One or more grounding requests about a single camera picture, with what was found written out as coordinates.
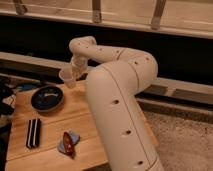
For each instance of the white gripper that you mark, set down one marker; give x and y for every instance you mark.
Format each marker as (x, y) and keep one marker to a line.
(79, 66)

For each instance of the dark ceramic bowl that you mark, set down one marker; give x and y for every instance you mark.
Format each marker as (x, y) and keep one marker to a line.
(47, 98)

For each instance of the red toy on blue cloth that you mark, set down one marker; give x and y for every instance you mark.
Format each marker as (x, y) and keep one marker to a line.
(67, 144)

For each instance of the wooden board table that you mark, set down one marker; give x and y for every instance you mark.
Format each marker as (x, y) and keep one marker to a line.
(71, 115)

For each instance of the dark clutter at left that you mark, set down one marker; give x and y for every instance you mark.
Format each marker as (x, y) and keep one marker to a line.
(7, 102)

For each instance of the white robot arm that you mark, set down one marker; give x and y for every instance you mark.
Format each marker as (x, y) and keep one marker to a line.
(110, 90)

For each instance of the white ceramic cup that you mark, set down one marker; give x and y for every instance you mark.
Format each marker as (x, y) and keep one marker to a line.
(66, 74)

